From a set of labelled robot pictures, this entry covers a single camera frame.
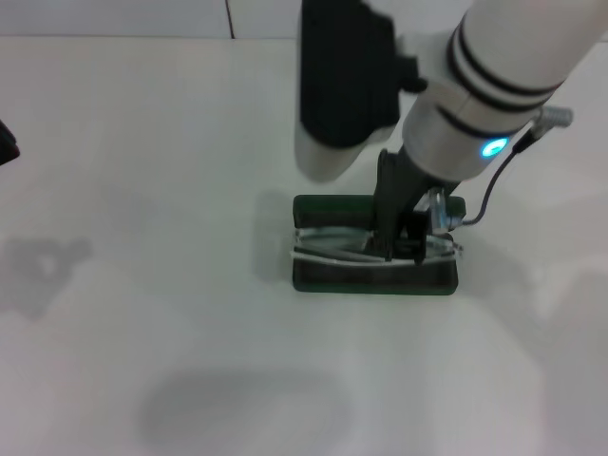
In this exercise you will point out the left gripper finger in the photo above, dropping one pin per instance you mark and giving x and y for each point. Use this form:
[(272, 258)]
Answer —
[(8, 145)]

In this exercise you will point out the green glasses case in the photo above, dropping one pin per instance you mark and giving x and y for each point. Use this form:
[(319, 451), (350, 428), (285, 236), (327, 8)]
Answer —
[(332, 209)]

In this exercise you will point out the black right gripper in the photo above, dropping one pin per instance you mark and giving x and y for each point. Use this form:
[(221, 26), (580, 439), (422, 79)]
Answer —
[(394, 190)]

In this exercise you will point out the clear white glasses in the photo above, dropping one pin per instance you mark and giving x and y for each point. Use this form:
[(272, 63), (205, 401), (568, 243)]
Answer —
[(309, 256)]

